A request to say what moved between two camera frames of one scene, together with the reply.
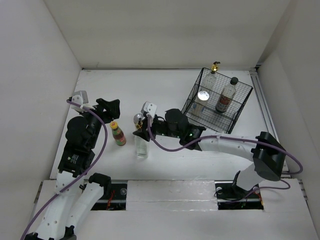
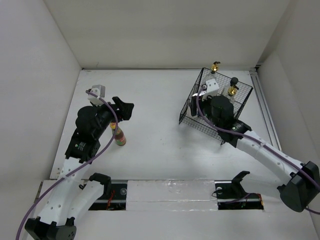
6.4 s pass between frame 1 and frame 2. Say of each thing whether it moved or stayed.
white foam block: stayed
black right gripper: moved
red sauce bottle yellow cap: stayed
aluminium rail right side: stayed
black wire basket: stayed
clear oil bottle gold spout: moved
